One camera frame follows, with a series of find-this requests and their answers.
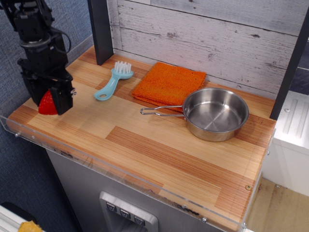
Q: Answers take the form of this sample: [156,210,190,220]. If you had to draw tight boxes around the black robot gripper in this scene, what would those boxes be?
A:
[17,43,73,115]

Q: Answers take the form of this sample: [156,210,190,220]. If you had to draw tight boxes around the red toy strawberry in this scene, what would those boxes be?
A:
[38,90,57,115]

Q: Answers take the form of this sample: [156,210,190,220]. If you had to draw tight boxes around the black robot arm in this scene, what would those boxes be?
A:
[0,0,76,115]

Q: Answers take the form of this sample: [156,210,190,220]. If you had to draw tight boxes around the clear acrylic table guard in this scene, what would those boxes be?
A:
[0,35,277,232]

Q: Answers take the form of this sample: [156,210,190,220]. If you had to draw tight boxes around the light blue dish brush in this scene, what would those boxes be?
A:
[94,61,134,101]

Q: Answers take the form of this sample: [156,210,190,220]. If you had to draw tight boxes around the folded orange cloth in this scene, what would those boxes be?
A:
[131,62,206,106]

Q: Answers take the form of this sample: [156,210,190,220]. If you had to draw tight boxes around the grey toy fridge cabinet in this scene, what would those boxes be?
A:
[47,150,218,232]

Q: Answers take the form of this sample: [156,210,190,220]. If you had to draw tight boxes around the small steel pan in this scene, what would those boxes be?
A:
[140,87,249,142]

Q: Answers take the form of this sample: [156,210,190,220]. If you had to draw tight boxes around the white side cabinet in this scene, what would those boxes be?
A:
[261,91,309,196]

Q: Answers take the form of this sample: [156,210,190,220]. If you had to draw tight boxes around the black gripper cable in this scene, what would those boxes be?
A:
[49,26,72,54]

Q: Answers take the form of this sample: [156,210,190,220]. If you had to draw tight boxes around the dark left frame post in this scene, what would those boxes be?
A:
[87,0,113,65]

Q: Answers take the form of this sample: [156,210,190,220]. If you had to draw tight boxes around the dark frame post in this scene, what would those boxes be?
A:
[87,0,113,65]
[269,10,309,120]

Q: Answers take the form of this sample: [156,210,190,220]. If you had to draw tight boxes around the dark right frame post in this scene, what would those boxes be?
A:
[269,10,309,120]

